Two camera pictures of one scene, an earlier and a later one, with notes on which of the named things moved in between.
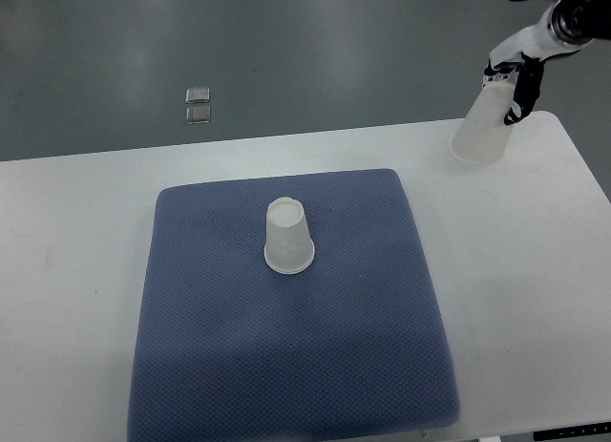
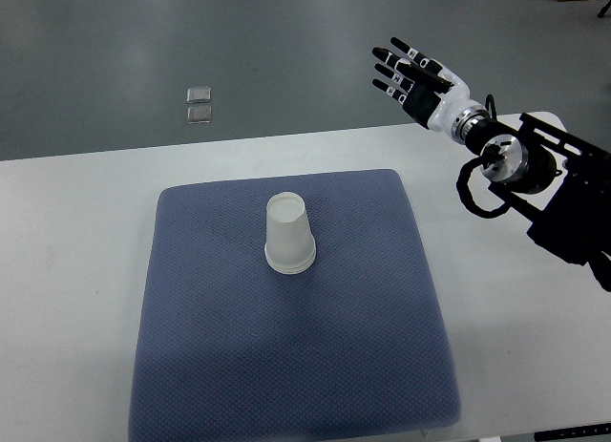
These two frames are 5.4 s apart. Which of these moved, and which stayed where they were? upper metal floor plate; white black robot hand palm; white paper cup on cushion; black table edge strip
Moved: white black robot hand palm
Stayed: black table edge strip; upper metal floor plate; white paper cup on cushion
